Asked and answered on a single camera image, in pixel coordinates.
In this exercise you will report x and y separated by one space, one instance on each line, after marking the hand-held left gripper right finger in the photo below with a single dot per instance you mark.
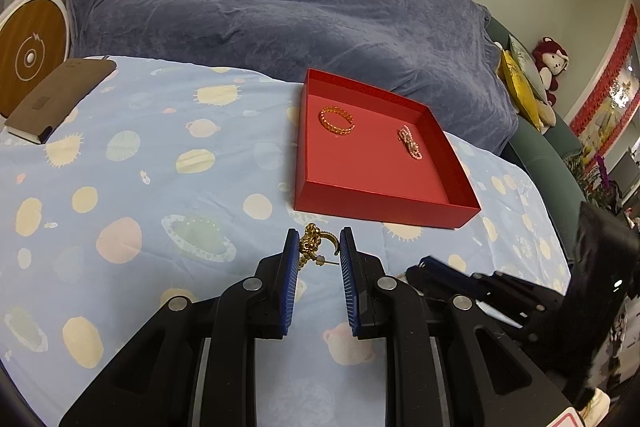
348 282

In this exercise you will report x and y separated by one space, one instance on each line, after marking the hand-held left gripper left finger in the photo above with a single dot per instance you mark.
291 282

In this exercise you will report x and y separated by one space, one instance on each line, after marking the red patterned wall trim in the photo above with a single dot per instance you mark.
607 77

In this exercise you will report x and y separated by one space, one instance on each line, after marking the brown leather case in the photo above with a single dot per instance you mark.
55 92

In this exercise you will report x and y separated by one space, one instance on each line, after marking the cream cushion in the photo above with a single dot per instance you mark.
546 114

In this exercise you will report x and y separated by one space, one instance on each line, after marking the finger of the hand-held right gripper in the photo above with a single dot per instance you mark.
515 292
442 268

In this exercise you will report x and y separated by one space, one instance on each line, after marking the red monkey plush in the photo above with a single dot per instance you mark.
550 57

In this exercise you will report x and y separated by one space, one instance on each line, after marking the yellow pillow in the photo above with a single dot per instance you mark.
517 92

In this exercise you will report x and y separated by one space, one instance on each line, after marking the gold beaded earring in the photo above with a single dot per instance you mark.
312 239

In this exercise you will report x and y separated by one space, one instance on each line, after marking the potted plant purple flowers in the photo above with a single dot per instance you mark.
595 177

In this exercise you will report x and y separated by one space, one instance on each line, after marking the grey green pillow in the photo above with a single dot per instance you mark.
527 62

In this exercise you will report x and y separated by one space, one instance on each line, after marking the round white wooden side table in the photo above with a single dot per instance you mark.
30 42

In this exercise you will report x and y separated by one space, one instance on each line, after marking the red cardboard box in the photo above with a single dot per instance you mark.
370 167

